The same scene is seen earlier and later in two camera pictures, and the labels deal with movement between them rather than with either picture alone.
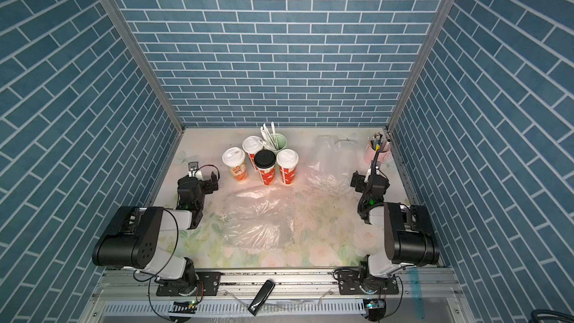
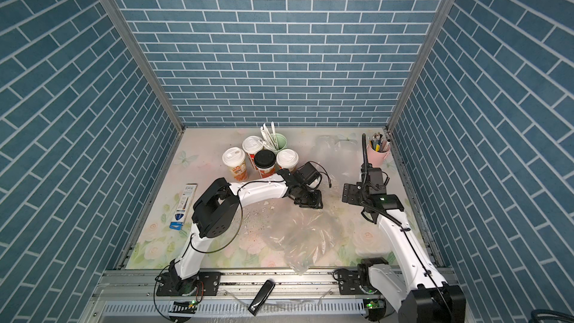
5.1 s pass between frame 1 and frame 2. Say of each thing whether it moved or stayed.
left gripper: moved
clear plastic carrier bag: moved
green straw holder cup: stayed
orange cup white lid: stayed
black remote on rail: stayed
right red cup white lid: stayed
